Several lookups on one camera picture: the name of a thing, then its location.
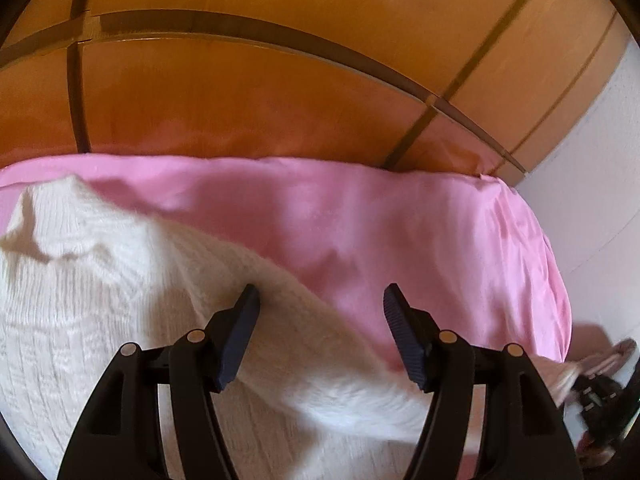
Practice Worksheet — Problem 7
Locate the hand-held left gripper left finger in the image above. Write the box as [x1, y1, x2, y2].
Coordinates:
[57, 284, 261, 480]

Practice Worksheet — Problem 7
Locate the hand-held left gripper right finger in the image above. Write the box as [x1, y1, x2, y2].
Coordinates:
[383, 283, 584, 480]

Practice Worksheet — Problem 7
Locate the white knit sweater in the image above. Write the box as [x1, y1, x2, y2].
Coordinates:
[0, 175, 577, 480]

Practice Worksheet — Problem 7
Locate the pink striped cloth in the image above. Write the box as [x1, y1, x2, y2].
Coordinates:
[580, 338, 639, 377]

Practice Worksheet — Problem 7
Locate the pink bed sheet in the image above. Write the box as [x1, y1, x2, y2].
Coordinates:
[0, 155, 574, 480]

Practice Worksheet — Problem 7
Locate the orange wooden wardrobe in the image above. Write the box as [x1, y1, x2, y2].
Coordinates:
[0, 0, 629, 187]

